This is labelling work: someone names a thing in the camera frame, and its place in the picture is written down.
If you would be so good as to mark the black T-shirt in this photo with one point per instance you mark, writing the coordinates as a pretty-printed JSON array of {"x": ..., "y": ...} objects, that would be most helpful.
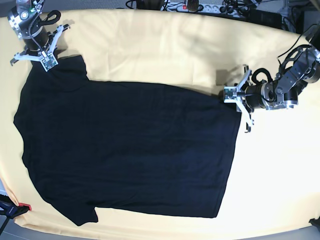
[{"x": 142, "y": 147}]

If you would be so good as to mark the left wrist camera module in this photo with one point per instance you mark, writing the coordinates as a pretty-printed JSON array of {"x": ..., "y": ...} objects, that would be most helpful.
[{"x": 230, "y": 94}]

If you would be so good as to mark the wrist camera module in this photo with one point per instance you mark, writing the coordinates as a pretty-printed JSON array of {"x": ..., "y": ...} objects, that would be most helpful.
[
  {"x": 49, "y": 62},
  {"x": 230, "y": 94}
]

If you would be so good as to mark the black box on back table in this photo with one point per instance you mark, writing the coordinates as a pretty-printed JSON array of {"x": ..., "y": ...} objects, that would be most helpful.
[{"x": 265, "y": 18}]

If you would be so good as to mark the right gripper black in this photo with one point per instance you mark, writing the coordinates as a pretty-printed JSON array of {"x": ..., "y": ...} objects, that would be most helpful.
[{"x": 46, "y": 41}]

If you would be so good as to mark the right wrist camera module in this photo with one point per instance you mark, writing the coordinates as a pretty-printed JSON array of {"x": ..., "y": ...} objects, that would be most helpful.
[{"x": 49, "y": 62}]

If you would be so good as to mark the yellow tablecloth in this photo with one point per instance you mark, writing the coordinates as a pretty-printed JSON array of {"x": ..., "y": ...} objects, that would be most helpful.
[{"x": 274, "y": 182}]

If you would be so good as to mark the white power strip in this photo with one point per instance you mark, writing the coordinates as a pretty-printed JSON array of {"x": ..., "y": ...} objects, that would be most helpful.
[{"x": 229, "y": 8}]

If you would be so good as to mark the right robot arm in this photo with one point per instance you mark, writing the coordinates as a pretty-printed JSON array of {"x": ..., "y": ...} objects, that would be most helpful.
[{"x": 27, "y": 15}]

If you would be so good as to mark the black clamp at right corner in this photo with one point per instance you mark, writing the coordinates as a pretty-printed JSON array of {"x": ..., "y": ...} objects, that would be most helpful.
[{"x": 315, "y": 222}]

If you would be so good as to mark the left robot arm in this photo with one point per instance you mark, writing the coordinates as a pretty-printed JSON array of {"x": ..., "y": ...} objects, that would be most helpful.
[{"x": 300, "y": 67}]

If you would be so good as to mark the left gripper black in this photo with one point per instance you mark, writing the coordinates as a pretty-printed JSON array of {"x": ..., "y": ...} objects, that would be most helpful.
[{"x": 253, "y": 97}]

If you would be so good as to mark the red and black clamp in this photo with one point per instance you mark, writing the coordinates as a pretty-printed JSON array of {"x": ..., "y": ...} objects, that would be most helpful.
[{"x": 9, "y": 209}]

